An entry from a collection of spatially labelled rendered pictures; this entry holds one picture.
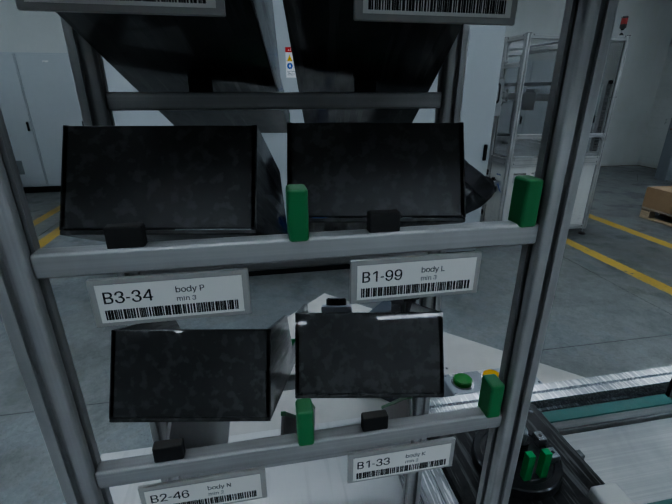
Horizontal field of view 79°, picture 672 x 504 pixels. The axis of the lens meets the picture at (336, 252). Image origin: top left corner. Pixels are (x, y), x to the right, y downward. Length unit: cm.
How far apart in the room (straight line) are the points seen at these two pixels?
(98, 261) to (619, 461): 92
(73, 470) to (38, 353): 10
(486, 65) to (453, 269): 364
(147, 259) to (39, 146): 795
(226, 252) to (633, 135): 1124
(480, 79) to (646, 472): 329
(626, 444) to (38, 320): 98
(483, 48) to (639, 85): 761
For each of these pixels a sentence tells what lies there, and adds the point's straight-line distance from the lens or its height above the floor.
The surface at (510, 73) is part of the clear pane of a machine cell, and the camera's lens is 487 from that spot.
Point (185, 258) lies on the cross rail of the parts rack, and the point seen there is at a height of 146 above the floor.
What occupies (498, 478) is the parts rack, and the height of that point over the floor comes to 124.
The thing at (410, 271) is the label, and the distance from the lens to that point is 26.
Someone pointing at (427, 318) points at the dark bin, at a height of 137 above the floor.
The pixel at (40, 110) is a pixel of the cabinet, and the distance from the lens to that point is 810.
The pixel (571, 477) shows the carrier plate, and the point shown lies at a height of 97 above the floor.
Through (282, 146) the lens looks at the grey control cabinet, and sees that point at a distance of 342.
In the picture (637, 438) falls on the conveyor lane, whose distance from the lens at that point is 106.
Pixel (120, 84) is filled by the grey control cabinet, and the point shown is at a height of 160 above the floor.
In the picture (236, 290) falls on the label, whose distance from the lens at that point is 25.
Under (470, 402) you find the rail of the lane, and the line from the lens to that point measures 94.
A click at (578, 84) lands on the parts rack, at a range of 29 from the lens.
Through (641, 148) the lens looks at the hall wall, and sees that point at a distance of 1162.
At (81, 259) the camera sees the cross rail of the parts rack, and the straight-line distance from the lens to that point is 26.
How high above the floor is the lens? 155
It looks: 22 degrees down
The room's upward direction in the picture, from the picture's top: straight up
